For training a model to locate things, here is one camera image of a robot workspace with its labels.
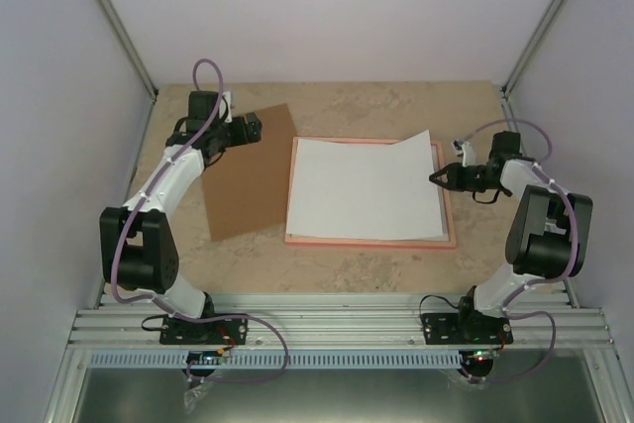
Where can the sunset landscape photo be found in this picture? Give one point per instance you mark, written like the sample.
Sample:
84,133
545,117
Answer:
366,190

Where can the right aluminium corner post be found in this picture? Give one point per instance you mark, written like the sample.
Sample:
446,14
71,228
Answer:
544,26

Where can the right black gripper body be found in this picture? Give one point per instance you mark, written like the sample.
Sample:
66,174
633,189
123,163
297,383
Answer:
473,183

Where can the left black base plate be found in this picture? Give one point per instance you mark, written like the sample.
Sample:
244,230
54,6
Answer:
226,332

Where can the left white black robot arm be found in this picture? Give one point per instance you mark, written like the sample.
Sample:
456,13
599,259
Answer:
140,261

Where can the left circuit board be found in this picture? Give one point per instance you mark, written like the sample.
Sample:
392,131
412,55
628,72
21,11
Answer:
213,358

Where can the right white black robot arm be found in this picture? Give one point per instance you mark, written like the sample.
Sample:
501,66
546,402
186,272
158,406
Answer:
546,242

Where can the white mat brown backing board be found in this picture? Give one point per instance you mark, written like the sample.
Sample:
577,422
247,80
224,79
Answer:
247,190

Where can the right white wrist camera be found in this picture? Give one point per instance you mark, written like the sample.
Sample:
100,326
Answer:
465,152

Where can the pink picture frame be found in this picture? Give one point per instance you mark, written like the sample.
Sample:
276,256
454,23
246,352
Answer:
371,242

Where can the blue slotted cable duct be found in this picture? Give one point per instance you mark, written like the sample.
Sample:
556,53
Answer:
276,359

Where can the circuit board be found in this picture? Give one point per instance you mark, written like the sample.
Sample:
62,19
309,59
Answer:
483,355
213,358

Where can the aluminium rail platform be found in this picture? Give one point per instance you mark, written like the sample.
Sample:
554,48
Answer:
375,321

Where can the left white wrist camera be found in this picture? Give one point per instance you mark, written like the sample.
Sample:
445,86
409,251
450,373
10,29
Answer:
225,112

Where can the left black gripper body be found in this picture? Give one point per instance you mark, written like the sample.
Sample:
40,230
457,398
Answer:
241,138

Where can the right circuit board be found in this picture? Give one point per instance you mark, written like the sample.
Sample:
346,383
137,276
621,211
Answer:
483,355

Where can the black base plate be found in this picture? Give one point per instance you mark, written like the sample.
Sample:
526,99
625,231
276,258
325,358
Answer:
452,329
226,332

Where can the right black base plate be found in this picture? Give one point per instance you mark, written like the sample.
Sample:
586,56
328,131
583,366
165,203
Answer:
452,329

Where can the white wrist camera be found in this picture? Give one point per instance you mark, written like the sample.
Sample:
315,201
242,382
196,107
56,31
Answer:
465,152
225,112

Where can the left aluminium corner post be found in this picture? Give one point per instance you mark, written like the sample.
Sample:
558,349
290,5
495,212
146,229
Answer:
113,19

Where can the aluminium corner post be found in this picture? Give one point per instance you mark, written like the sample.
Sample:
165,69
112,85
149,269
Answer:
544,26
113,19

